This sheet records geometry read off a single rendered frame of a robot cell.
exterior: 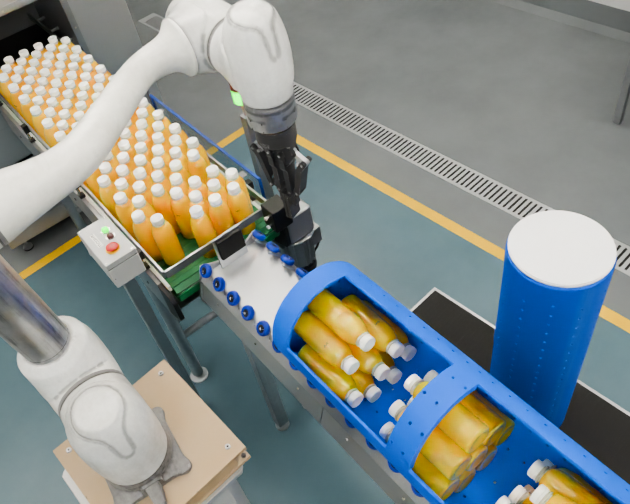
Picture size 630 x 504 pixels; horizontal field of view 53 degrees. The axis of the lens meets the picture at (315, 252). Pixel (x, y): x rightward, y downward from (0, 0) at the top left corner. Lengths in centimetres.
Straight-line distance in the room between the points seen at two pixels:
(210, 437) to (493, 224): 215
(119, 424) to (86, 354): 19
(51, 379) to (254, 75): 75
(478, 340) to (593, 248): 96
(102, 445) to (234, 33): 79
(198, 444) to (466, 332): 147
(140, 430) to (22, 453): 176
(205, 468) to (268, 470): 115
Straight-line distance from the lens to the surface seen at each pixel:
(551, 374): 209
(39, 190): 93
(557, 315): 183
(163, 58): 111
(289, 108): 108
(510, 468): 152
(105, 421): 130
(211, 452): 150
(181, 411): 156
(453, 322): 272
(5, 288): 122
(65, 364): 139
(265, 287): 190
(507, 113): 400
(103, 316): 331
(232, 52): 102
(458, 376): 132
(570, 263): 179
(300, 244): 226
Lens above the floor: 237
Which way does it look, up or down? 47 degrees down
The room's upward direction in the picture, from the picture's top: 12 degrees counter-clockwise
